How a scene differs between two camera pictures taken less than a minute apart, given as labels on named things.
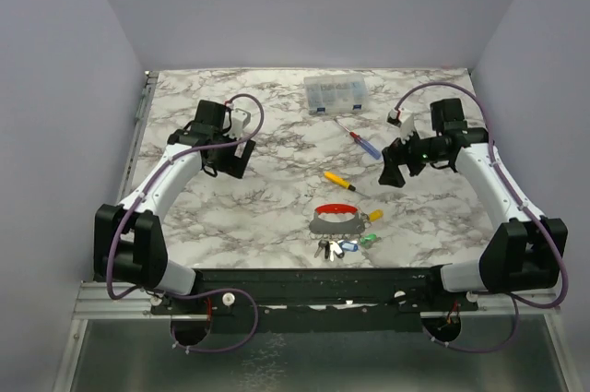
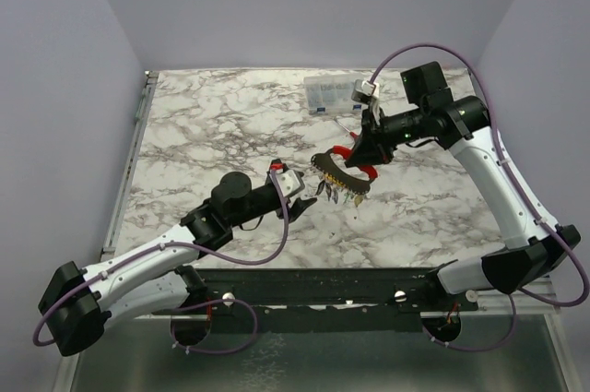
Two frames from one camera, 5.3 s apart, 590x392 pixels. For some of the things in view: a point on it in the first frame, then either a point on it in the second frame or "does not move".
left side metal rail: [150, 79] does not move
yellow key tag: [375, 215] -> [358, 199]
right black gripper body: [407, 158] -> [373, 138]
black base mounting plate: [309, 300] does not move
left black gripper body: [227, 161] -> [262, 205]
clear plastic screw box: [336, 93] does not move
